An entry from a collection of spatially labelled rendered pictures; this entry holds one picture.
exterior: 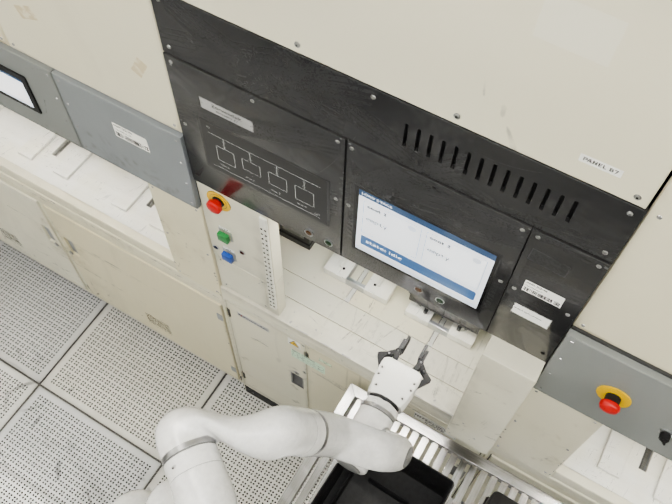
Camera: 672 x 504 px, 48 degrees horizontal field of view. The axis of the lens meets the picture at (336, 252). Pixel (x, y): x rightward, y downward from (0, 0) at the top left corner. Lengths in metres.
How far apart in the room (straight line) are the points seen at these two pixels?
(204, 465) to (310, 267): 1.02
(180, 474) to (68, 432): 1.77
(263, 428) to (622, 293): 0.65
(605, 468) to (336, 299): 0.85
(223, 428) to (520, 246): 0.60
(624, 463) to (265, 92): 1.35
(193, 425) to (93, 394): 1.77
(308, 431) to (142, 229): 1.18
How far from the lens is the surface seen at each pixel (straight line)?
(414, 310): 2.16
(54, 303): 3.35
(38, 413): 3.17
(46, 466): 3.10
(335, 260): 2.22
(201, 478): 1.36
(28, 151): 2.67
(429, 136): 1.21
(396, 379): 1.74
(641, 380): 1.51
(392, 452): 1.60
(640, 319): 1.38
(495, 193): 1.24
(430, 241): 1.42
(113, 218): 2.45
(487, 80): 1.07
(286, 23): 1.22
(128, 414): 3.07
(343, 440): 1.53
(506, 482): 2.19
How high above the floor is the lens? 2.83
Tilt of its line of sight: 59 degrees down
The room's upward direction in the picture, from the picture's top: 2 degrees clockwise
